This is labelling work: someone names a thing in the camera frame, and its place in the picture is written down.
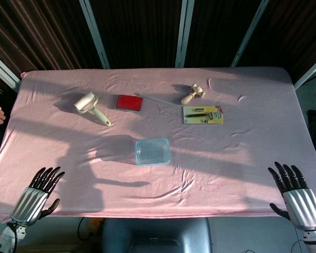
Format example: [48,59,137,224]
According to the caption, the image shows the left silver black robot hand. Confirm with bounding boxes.
[9,166,66,227]

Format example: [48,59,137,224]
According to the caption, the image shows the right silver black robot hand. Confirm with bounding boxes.
[268,161,316,232]

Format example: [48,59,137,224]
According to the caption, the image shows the blue container lid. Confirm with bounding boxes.
[134,138,172,166]

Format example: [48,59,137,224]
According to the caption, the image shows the clear plastic container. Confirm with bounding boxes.
[135,138,172,166]

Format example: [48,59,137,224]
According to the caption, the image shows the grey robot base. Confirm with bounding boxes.
[101,217,213,253]

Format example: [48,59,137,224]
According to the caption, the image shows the pink tablecloth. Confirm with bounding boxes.
[0,66,316,223]

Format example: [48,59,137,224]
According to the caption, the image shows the yellow device under table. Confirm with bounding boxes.
[88,217,105,234]

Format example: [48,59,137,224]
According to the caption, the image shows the green lint roller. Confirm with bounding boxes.
[73,92,112,127]

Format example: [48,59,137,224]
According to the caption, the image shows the yellow razor blister pack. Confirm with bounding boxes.
[183,105,224,125]

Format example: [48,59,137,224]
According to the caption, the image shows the red stamp pad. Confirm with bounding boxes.
[113,94,144,114]

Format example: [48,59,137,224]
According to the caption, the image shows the wooden massage hammer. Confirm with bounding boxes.
[181,83,206,105]

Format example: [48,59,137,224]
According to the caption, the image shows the clear thin plastic stick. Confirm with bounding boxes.
[135,92,184,109]

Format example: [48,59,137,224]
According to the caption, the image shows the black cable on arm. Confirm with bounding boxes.
[6,222,19,253]

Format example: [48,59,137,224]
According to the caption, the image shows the black floor cable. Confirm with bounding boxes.
[77,217,92,241]

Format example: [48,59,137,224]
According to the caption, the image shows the grey metal frame post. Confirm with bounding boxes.
[0,48,22,92]
[78,0,111,70]
[231,0,271,68]
[175,0,195,68]
[293,52,316,90]

